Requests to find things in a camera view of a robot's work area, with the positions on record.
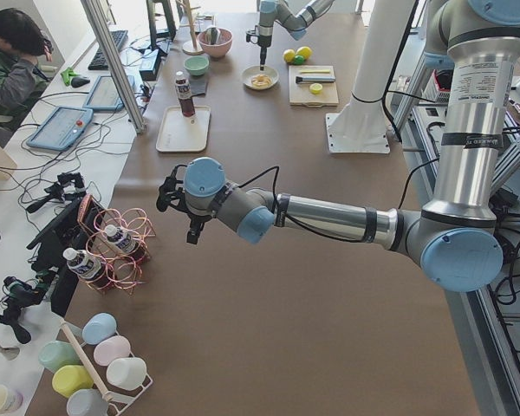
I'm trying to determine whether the mint green bowl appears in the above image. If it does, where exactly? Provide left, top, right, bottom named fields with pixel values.
left=184, top=55, right=210, bottom=76

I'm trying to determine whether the wooden mug tree stand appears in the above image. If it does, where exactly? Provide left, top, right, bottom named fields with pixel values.
left=176, top=0, right=204, bottom=55

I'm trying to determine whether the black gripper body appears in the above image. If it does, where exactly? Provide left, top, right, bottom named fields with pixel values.
left=186, top=213, right=208, bottom=244
left=260, top=46, right=268, bottom=64

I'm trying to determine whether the white cup rack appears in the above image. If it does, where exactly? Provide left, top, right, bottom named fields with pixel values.
left=60, top=319, right=153, bottom=415

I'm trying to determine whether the steel ice scoop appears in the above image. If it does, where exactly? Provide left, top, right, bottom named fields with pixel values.
left=203, top=25, right=220, bottom=45

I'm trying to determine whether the aluminium frame post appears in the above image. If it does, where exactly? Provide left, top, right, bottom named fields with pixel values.
left=81, top=0, right=146, bottom=134

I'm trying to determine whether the yellow plastic cup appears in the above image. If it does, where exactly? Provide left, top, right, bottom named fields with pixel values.
left=52, top=365, right=94, bottom=398

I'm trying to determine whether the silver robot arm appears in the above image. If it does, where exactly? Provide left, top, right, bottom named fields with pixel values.
left=246, top=0, right=334, bottom=71
left=182, top=1, right=520, bottom=292

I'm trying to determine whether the copper wire bottle rack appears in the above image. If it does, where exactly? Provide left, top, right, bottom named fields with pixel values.
left=77, top=195, right=156, bottom=295

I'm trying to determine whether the tea bottle in rack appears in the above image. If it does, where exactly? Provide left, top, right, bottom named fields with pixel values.
left=104, top=224, right=140, bottom=255
left=62, top=248, right=109, bottom=289

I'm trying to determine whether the black keyboard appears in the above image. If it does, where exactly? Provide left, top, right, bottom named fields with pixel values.
left=87, top=29, right=130, bottom=72

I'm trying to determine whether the white round plate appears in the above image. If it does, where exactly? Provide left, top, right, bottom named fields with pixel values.
left=242, top=66, right=279, bottom=90

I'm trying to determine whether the green lime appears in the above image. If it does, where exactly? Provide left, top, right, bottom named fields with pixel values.
left=291, top=55, right=306, bottom=65

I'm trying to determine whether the blue teach pendant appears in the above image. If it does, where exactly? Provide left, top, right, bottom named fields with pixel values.
left=83, top=75, right=124, bottom=112
left=27, top=107, right=94, bottom=152

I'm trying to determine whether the pink plastic cup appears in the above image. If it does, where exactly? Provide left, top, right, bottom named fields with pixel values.
left=94, top=335, right=131, bottom=367

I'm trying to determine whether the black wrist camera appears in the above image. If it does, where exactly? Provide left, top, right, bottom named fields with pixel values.
left=156, top=166, right=187, bottom=212

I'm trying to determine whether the grey plastic cup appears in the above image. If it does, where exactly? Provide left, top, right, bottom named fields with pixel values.
left=66, top=389, right=108, bottom=416

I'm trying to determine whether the brown tea bottle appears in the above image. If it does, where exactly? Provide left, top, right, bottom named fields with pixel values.
left=174, top=71, right=196, bottom=118

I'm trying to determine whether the pink bowl with ice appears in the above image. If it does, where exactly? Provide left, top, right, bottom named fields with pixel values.
left=198, top=28, right=233, bottom=59

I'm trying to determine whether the white rectangular tray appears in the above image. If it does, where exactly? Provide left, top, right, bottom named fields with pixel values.
left=155, top=106, right=211, bottom=153

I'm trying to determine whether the white plastic cup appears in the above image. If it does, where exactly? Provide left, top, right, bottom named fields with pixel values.
left=106, top=357, right=147, bottom=391

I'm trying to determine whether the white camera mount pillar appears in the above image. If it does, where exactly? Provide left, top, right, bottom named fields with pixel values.
left=326, top=0, right=417, bottom=154

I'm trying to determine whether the wooden cutting board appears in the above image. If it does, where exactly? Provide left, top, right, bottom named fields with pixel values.
left=288, top=65, right=339, bottom=107

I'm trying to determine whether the blue plastic cup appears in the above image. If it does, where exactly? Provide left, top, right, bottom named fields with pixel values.
left=82, top=313, right=117, bottom=345

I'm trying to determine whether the steel muddler tool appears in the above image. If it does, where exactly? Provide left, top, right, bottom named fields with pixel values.
left=295, top=75, right=335, bottom=84

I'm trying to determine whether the halved lemon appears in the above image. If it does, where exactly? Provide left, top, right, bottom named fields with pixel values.
left=309, top=83, right=323, bottom=95

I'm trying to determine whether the mint plastic cup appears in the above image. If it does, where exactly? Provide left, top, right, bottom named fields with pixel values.
left=38, top=341, right=81, bottom=373

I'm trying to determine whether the dark grey folded cloth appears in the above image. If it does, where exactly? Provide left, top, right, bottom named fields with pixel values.
left=189, top=75, right=209, bottom=96

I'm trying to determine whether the seated person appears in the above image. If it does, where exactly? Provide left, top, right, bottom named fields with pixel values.
left=0, top=8, right=53, bottom=132

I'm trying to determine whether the whole yellow lemon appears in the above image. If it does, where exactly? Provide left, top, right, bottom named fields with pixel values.
left=296, top=46, right=313, bottom=61

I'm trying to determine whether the braided yellow donut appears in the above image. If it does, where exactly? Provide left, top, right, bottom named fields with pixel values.
left=250, top=74, right=272, bottom=89

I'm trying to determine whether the yellow plastic knife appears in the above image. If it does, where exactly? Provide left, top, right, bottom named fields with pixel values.
left=299, top=68, right=331, bottom=74

